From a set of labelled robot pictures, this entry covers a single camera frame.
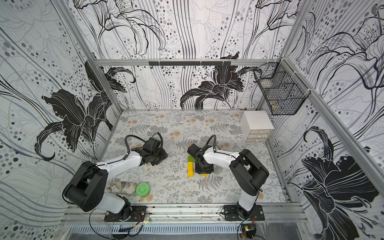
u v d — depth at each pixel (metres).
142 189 0.77
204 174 0.86
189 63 0.90
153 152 0.72
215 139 0.69
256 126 0.91
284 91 0.88
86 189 0.43
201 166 0.73
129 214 0.71
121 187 0.78
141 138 0.80
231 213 0.72
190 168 0.88
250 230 0.70
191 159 0.91
